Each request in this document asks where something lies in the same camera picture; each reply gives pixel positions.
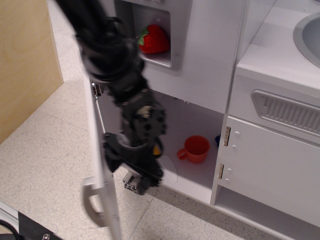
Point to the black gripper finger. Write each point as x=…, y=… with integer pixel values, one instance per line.
x=114, y=161
x=147, y=182

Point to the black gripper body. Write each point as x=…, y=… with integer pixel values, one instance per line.
x=139, y=158

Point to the grey fridge door handle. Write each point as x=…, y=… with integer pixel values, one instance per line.
x=92, y=202

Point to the white low fridge door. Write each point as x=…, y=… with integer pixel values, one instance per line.
x=103, y=177

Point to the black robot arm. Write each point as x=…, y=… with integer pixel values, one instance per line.
x=110, y=57

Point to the white toy fridge cabinet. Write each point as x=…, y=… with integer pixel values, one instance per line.
x=196, y=96

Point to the aluminium extrusion foot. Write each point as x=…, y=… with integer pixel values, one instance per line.
x=132, y=182

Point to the orange toy cup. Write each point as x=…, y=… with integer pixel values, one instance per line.
x=195, y=149

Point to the lower brass hinge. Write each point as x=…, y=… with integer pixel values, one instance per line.
x=220, y=171

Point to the brass hinge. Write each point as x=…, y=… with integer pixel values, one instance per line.
x=220, y=171
x=227, y=136

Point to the blue toy item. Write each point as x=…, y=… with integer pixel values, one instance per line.
x=217, y=140

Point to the upper silver door hinge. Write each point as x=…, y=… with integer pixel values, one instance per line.
x=98, y=89

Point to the upper brass hinge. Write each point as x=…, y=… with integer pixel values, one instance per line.
x=227, y=136

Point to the red toy strawberry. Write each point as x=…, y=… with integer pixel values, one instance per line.
x=153, y=40

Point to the white toy kitchen counter unit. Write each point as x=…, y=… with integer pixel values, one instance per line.
x=272, y=63

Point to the plywood panel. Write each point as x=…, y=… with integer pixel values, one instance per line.
x=29, y=68

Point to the white right cabinet door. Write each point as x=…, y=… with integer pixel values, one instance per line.
x=273, y=169

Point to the grey ice dispenser recess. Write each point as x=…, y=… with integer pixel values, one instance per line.
x=171, y=15

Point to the grey vent panel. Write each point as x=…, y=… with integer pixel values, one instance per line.
x=286, y=111

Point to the grey toy sink basin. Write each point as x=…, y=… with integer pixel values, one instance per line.
x=306, y=36

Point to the yellow handled toy knife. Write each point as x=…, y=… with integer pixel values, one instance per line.
x=167, y=164

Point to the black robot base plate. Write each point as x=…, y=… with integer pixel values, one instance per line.
x=29, y=229

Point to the aluminium rail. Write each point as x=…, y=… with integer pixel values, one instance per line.
x=10, y=215

